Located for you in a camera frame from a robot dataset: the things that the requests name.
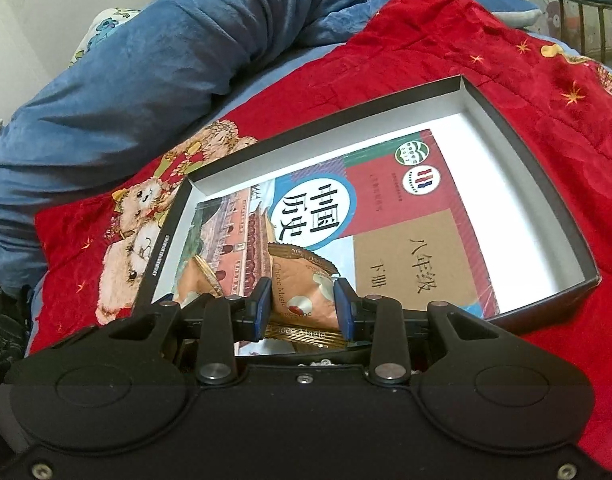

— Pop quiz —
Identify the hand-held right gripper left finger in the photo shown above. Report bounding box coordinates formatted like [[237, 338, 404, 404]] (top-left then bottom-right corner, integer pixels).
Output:
[[100, 277, 275, 386]]

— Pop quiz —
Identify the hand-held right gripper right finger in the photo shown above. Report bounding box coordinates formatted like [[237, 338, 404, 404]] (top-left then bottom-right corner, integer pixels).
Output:
[[333, 277, 506, 386]]

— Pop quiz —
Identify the brown triangular snack packet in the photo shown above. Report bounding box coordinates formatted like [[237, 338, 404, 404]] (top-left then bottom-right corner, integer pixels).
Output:
[[263, 241, 349, 352], [182, 254, 227, 312]]

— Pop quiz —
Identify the black cardboard box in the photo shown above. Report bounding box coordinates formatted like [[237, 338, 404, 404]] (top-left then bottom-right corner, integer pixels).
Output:
[[133, 74, 601, 357]]

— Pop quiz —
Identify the colourful textbook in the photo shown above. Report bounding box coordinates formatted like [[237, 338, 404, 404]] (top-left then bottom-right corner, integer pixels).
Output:
[[173, 127, 502, 357]]

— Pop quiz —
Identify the blue plush quilt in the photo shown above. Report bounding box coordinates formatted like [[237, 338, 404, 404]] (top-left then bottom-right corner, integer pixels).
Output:
[[0, 0, 537, 297]]

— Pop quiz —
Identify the dark cloth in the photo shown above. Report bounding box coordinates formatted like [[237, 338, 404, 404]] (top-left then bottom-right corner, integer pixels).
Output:
[[0, 267, 32, 363]]

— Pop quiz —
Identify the red bear-print blanket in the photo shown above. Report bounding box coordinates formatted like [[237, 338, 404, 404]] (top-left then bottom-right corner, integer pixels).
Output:
[[28, 0, 612, 467]]

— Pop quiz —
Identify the floral pillow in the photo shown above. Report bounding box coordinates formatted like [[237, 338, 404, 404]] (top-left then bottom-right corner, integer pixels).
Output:
[[67, 7, 142, 69]]

